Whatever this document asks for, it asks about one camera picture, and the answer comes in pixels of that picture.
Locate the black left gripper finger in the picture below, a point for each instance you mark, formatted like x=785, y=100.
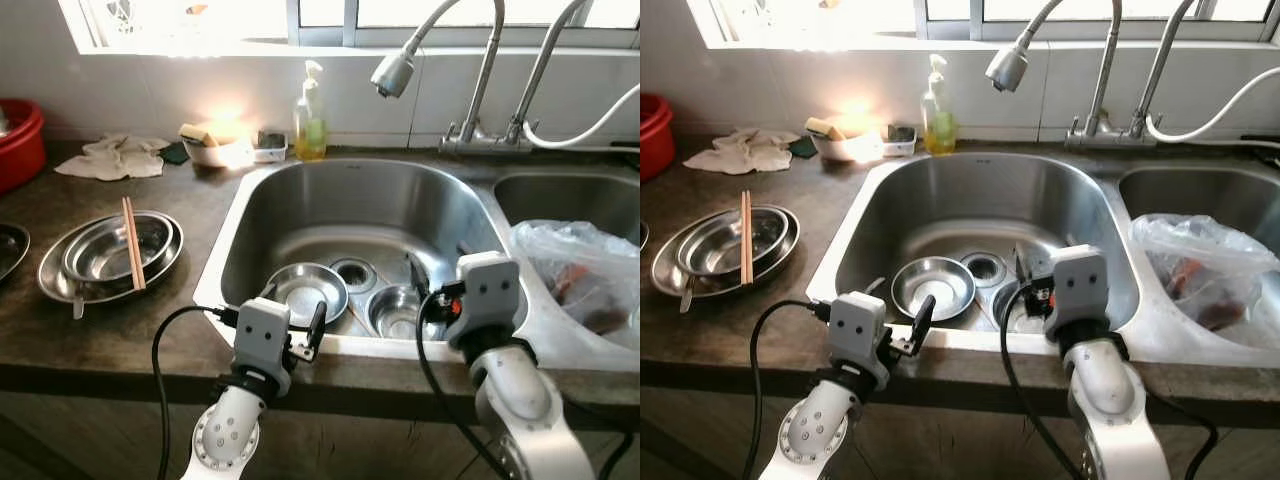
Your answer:
x=922, y=320
x=874, y=286
x=269, y=291
x=317, y=325

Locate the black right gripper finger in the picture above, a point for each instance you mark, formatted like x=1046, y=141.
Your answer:
x=1023, y=262
x=418, y=275
x=463, y=248
x=1046, y=256

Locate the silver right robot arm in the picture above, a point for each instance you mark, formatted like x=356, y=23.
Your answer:
x=520, y=410
x=1110, y=400

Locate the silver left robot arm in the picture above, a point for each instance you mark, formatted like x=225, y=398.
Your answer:
x=810, y=435
x=225, y=440

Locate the small steel bowl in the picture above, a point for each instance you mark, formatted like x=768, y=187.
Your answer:
x=395, y=315
x=932, y=288
x=1020, y=325
x=305, y=293

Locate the sink drain strainer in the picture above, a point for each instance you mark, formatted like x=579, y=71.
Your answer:
x=983, y=270
x=354, y=275

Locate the stainless steel double sink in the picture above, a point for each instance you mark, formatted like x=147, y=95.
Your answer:
x=340, y=210
x=960, y=200

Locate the clear plastic bag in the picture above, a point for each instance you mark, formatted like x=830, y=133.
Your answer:
x=580, y=280
x=1200, y=275

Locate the wooden chopstick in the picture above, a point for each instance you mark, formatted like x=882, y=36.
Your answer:
x=750, y=240
x=744, y=240
x=130, y=245
x=138, y=245

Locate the plain gooseneck faucet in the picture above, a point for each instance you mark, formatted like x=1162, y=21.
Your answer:
x=1140, y=125
x=520, y=128

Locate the white sponge bowl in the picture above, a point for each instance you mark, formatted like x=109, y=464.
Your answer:
x=852, y=150
x=225, y=155

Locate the small white tub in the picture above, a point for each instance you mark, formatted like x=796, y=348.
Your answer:
x=900, y=145
x=271, y=150

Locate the green scrub pad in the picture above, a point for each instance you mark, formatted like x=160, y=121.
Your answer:
x=802, y=149
x=175, y=154

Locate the yellow dish soap bottle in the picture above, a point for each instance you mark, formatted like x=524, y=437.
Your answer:
x=938, y=130
x=310, y=135

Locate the steel dish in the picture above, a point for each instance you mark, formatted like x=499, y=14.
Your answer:
x=100, y=255
x=715, y=250

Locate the white crumpled cloth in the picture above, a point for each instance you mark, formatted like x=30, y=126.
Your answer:
x=115, y=160
x=745, y=155

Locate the steel spoon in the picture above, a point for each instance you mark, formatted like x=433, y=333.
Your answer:
x=687, y=298
x=79, y=305

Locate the gooseneck faucet with spray head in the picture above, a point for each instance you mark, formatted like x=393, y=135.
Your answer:
x=393, y=73
x=1007, y=68

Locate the large steel plate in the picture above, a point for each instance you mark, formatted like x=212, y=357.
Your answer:
x=10, y=252
x=675, y=276
x=55, y=285

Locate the red plastic basin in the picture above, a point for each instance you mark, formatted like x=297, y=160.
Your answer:
x=655, y=140
x=20, y=150

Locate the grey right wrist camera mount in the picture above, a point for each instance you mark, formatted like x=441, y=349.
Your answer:
x=1078, y=285
x=490, y=290

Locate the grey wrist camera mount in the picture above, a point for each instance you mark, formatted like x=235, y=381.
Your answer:
x=260, y=330
x=1078, y=285
x=490, y=290
x=855, y=325

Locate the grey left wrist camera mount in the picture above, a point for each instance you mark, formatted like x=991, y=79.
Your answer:
x=855, y=325
x=260, y=330

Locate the grey window frame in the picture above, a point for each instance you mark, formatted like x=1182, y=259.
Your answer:
x=330, y=36
x=950, y=32

